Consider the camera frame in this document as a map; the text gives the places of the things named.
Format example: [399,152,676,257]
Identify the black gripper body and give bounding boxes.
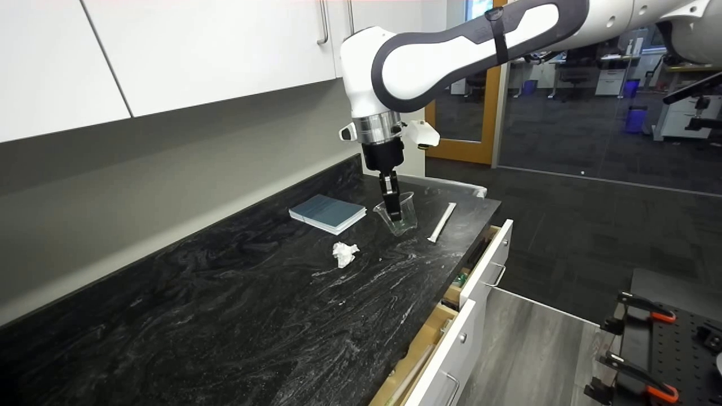
[361,137,409,180]

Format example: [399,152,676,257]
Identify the clear glass cup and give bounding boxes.
[372,190,419,238]

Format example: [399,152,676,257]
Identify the white stick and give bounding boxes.
[426,201,460,247]

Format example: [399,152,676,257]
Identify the blue book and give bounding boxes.
[287,193,371,238]

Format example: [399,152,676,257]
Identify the white crumpled paper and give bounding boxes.
[330,240,363,272]

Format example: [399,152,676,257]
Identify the white drawer with wooden inside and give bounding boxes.
[368,298,490,406]
[439,218,517,312]

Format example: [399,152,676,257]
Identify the narrow white cabinet door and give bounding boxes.
[323,0,448,80]

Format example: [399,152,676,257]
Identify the wide white cabinet door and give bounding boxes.
[78,0,339,119]

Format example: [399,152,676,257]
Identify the grey cabinet side panel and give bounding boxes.
[455,284,605,406]

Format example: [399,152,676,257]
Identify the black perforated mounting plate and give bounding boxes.
[611,266,722,406]

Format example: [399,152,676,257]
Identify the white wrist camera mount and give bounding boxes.
[399,110,443,180]

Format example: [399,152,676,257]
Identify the wooden door frame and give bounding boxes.
[423,0,518,169]

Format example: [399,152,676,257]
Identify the black clamp with orange handle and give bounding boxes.
[582,349,684,406]
[601,289,679,338]

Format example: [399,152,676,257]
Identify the white cabinet door without handle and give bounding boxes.
[0,0,134,145]

